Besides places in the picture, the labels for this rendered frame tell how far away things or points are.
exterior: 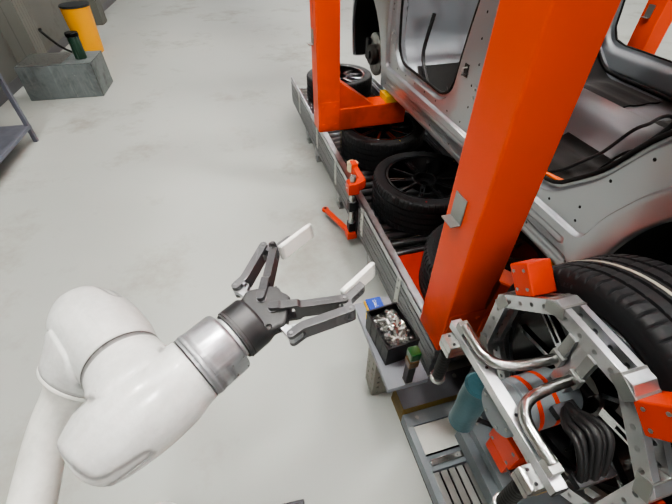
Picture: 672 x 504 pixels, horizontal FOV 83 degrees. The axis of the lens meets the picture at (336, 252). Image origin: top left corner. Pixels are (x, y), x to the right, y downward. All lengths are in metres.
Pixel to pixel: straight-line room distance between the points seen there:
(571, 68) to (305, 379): 1.69
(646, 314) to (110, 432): 0.98
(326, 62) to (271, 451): 2.31
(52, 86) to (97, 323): 5.46
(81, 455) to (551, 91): 1.01
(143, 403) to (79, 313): 0.18
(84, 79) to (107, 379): 5.39
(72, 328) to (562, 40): 0.97
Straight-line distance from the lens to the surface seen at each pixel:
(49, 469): 0.69
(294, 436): 1.96
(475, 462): 1.82
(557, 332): 1.25
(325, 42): 2.78
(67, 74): 5.84
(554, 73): 0.98
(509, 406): 1.00
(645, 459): 1.05
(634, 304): 1.05
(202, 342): 0.50
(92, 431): 0.50
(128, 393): 0.50
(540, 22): 0.93
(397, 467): 1.92
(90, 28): 7.56
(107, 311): 0.59
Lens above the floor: 1.82
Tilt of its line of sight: 43 degrees down
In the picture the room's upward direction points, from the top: straight up
